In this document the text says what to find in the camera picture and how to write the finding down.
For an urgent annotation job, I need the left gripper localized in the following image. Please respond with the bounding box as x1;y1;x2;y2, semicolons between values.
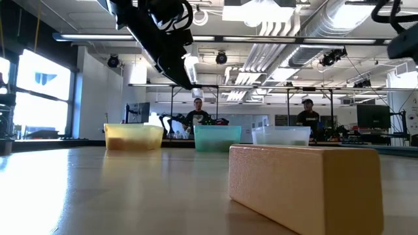
129;0;203;91

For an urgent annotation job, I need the person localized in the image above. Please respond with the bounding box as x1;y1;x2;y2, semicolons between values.
185;97;212;128
296;99;321;128

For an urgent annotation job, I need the black computer monitor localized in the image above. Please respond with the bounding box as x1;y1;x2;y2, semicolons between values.
356;104;391;130
125;102;151;124

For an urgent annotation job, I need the yellow translucent plastic bin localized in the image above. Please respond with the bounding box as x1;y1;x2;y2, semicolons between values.
103;123;165;151

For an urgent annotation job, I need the teal translucent plastic bin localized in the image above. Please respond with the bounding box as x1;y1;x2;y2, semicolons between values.
193;125;242;153

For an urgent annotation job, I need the clear plastic bin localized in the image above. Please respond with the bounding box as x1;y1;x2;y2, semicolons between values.
251;125;312;147

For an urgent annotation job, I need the bright large window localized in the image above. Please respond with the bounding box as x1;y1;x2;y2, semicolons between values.
0;48;72;138

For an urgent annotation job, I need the long orange wooden block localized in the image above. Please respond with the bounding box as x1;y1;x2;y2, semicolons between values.
228;144;385;235

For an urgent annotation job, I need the black metal frame stand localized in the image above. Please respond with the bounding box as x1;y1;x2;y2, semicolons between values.
286;87;334;138
169;84;219;125

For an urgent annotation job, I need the black ceiling light rail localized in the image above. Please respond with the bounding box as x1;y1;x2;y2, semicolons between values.
52;32;418;46

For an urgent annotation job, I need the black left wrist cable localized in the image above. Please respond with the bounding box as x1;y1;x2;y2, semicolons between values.
176;0;195;32

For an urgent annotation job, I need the white coiled ceiling cable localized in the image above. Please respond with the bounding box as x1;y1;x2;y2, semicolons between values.
192;8;209;27

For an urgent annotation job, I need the silver ventilation duct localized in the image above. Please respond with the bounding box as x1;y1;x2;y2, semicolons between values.
289;0;357;68

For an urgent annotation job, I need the black aluminium table frame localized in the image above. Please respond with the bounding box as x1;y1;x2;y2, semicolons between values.
12;138;418;158

